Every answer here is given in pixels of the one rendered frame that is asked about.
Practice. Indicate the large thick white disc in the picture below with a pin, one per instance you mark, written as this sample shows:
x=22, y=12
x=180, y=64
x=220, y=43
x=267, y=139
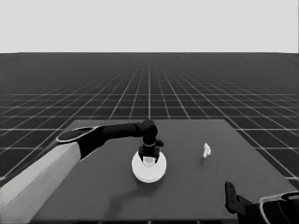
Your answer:
x=155, y=174

